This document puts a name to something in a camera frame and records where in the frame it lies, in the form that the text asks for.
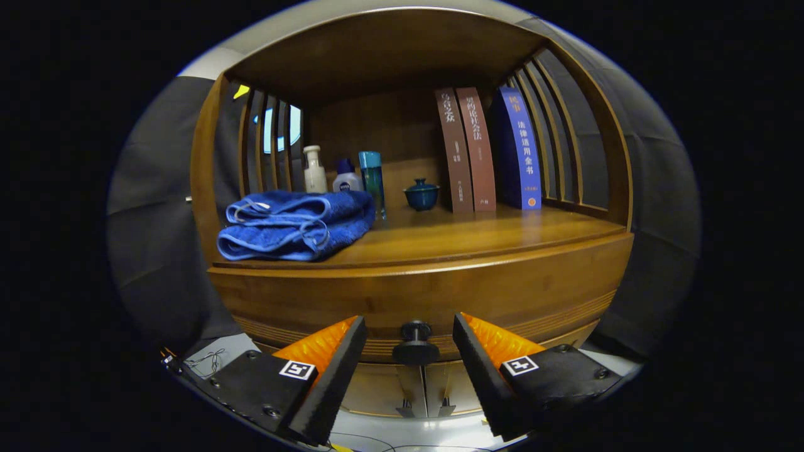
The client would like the folded blue towel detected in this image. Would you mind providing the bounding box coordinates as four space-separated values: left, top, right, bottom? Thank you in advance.
217 190 376 262

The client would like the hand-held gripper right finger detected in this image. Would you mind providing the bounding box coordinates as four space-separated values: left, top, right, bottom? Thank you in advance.
452 312 629 442

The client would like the thin white cable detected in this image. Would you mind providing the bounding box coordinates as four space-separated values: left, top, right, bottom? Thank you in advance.
185 348 225 377

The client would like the wooden cabinet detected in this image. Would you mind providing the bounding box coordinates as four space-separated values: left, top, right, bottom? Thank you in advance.
188 8 635 418

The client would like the blue lidded ceramic bowl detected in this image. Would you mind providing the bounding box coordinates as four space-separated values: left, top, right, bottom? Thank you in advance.
403 178 440 212

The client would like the black drawer knob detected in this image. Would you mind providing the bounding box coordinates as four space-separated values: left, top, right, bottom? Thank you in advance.
393 321 440 366

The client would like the wooden countertop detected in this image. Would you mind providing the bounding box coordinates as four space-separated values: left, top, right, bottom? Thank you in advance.
212 202 629 271

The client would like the blue book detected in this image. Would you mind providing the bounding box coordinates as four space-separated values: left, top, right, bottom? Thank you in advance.
493 87 542 210

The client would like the reddish brown book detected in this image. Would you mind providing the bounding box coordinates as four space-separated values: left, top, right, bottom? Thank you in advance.
455 87 497 213

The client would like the wooden drawer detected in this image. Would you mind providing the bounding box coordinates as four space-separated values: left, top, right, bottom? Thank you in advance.
207 234 634 365

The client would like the white bottle with blue cap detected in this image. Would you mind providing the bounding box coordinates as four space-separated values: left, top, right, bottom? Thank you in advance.
332 158 364 193

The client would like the clear teal bottle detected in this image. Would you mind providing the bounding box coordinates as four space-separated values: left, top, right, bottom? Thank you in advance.
359 151 387 220

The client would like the dark brown book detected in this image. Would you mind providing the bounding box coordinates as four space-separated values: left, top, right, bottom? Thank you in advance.
435 88 474 214

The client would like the wooden cabinet door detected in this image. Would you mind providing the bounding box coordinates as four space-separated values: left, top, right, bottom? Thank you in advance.
342 364 428 418
424 361 487 416

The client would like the white pump bottle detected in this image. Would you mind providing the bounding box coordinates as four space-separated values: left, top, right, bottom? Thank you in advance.
303 145 329 194

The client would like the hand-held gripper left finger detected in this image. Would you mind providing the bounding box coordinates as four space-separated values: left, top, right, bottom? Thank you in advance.
165 315 368 446

